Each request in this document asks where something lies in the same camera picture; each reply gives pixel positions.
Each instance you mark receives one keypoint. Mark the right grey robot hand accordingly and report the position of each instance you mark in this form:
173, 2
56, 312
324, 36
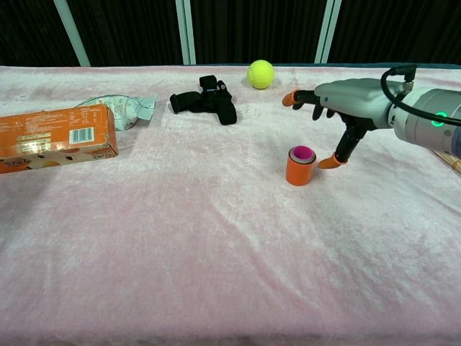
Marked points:
356, 101

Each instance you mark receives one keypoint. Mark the pink plastic cup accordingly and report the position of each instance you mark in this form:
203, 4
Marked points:
302, 153

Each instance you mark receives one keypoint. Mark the orange plastic cup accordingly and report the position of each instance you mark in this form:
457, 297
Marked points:
299, 174

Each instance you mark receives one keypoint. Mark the yellow tennis ball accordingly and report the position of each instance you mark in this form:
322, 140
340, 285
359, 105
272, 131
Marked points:
261, 74

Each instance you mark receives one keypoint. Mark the white snack bag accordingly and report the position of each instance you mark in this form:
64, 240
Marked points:
124, 108

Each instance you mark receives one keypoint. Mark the pink velvet table cloth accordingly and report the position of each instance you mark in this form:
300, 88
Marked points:
162, 252

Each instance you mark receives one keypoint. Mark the orange snack box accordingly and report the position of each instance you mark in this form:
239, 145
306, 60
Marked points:
54, 138

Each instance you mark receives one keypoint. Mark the double white frame post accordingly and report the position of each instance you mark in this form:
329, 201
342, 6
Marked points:
185, 32

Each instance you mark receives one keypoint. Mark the slanted white frame post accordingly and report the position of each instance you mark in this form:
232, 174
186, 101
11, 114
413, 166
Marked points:
73, 36

